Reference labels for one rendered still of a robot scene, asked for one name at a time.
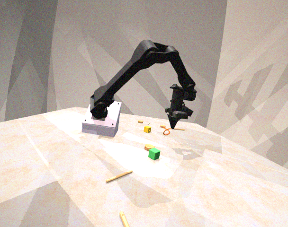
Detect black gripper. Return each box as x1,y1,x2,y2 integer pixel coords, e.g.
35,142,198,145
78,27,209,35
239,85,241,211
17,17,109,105
165,98,188,130

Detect green cube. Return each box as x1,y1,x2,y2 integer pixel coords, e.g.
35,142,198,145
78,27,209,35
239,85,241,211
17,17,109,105
148,148,160,160

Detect round wooden disc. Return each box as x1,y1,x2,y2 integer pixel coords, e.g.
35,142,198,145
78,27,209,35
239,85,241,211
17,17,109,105
144,144,155,151

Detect yellow wooden block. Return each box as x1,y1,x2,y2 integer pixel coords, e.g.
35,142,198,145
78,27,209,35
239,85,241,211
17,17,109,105
144,126,151,133

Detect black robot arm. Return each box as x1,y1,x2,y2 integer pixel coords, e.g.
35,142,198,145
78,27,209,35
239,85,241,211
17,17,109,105
90,40,197,121

